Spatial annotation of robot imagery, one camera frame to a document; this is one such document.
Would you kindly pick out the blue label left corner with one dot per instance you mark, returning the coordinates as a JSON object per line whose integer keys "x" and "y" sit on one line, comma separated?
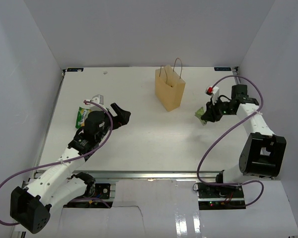
{"x": 75, "y": 69}

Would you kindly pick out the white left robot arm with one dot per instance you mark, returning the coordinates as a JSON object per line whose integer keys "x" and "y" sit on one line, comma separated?
{"x": 33, "y": 205}

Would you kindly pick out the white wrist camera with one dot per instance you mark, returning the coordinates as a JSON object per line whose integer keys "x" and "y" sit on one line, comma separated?
{"x": 96, "y": 100}
{"x": 214, "y": 93}

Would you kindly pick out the blue label right corner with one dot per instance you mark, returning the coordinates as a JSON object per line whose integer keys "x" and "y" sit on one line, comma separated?
{"x": 222, "y": 68}

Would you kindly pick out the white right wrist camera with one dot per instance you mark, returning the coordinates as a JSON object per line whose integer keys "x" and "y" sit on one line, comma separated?
{"x": 214, "y": 93}

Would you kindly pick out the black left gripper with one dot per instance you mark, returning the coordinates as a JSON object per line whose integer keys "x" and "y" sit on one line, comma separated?
{"x": 121, "y": 118}

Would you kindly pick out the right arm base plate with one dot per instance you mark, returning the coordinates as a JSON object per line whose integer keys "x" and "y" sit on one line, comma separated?
{"x": 223, "y": 192}

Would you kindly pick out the green Fox's candy bag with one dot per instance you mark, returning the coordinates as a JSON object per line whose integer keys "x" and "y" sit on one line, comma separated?
{"x": 82, "y": 115}

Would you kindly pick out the brown paper bag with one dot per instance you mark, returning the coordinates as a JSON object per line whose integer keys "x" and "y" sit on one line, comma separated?
{"x": 165, "y": 76}

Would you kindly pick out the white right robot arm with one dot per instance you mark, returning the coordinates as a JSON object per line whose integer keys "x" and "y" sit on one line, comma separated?
{"x": 263, "y": 152}

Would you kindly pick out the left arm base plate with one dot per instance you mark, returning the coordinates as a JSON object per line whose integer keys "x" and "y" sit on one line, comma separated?
{"x": 94, "y": 192}

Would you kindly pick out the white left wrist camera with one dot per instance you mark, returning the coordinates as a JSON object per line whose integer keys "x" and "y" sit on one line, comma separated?
{"x": 96, "y": 100}

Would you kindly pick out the light green packet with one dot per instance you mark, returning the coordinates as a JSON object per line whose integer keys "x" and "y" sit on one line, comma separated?
{"x": 199, "y": 113}

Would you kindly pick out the blue label corner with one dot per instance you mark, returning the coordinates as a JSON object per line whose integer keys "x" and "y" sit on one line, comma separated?
{"x": 222, "y": 68}
{"x": 75, "y": 69}

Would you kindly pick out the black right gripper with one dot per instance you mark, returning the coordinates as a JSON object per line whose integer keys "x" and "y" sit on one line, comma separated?
{"x": 211, "y": 114}

